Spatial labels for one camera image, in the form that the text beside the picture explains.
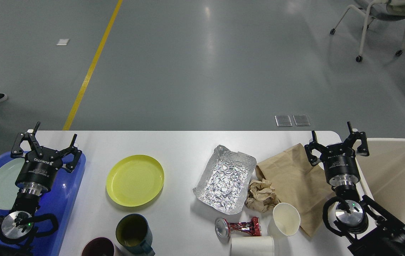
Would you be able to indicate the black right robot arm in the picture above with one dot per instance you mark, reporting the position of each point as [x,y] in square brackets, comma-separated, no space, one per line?
[370,229]

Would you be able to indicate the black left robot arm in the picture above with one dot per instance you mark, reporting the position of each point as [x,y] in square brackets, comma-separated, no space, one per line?
[22,224]

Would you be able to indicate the left metal floor plate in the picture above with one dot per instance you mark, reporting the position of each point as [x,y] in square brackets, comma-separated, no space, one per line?
[283,121]

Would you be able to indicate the brown paper bag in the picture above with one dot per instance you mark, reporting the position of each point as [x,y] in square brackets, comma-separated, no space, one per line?
[298,183]

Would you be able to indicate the upright white paper cup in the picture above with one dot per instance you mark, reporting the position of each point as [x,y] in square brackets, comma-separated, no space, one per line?
[285,221]

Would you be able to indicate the blue plastic tray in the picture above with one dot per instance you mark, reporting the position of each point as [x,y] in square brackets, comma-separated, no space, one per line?
[59,201]

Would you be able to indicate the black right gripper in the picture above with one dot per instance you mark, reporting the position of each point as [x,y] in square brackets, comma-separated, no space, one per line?
[341,165]

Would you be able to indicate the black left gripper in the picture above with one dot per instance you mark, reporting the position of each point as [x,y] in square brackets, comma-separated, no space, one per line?
[38,167]

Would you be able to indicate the white framed office chair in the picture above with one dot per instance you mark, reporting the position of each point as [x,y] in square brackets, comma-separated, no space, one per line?
[371,10]

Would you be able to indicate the lying white paper cup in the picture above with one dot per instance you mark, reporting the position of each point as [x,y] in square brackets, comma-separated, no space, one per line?
[252,246]

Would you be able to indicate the pale green plate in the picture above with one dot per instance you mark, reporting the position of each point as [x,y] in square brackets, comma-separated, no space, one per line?
[8,176]

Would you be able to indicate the white floor marker tag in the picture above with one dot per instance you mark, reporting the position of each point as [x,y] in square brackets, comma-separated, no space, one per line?
[63,42]

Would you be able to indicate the dark teal mug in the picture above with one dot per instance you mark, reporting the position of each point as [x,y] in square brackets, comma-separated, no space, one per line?
[134,234]

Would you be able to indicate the crushed red soda can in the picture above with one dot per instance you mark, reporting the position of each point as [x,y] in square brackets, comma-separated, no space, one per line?
[224,228]

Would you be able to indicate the yellow plastic plate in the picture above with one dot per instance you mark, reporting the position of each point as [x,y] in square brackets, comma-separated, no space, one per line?
[135,180]

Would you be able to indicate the aluminium foil tray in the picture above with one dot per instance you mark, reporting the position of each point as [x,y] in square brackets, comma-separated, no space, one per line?
[224,183]

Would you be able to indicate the right metal floor plate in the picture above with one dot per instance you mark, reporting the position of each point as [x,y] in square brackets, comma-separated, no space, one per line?
[301,120]

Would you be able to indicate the beige plastic bin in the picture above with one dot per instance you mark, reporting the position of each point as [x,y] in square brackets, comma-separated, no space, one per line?
[384,173]

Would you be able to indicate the crumpled brown paper ball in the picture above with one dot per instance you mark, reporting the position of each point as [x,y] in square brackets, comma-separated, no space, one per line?
[261,196]

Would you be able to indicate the pink mug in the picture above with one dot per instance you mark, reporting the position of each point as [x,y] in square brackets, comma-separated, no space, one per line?
[101,246]

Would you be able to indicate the metal floor plate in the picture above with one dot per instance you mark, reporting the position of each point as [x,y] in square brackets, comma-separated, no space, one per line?
[301,120]
[283,121]

